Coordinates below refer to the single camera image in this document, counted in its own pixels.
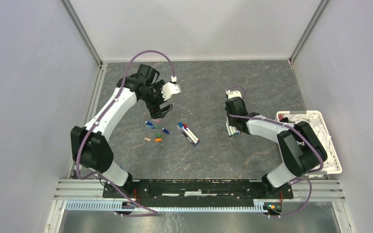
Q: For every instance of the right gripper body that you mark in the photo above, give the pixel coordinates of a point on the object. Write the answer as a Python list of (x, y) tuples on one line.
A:
[(231, 120)]

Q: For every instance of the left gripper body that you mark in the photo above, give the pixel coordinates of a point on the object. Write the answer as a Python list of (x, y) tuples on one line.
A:
[(154, 98)]

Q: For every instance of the clear capped blue marker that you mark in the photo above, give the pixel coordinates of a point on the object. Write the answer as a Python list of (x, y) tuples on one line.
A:
[(228, 128)]

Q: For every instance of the red capped marker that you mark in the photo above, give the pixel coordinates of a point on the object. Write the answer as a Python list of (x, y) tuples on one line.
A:
[(192, 134)]

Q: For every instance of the dark purple pen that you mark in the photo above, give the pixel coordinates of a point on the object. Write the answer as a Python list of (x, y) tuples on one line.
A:
[(186, 136)]

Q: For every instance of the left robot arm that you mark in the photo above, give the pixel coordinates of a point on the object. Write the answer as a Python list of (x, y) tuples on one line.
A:
[(90, 143)]

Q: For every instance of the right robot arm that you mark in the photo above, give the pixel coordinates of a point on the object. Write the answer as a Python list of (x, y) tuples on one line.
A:
[(301, 150)]

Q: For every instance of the white cloth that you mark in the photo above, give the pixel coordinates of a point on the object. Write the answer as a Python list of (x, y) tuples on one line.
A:
[(317, 125)]

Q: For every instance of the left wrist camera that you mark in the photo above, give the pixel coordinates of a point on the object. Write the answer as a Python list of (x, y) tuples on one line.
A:
[(171, 88)]

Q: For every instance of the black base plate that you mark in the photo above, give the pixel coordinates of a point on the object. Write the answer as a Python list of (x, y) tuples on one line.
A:
[(204, 192)]

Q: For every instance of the slotted cable duct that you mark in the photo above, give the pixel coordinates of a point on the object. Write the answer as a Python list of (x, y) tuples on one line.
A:
[(119, 206)]

